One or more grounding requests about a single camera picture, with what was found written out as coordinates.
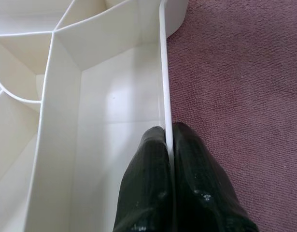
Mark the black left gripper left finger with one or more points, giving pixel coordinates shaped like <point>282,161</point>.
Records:
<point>145,188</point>

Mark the white plastic children table top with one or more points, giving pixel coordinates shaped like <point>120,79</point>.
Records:
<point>102,96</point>

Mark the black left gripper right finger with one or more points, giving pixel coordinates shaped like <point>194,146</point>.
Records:
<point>201,193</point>

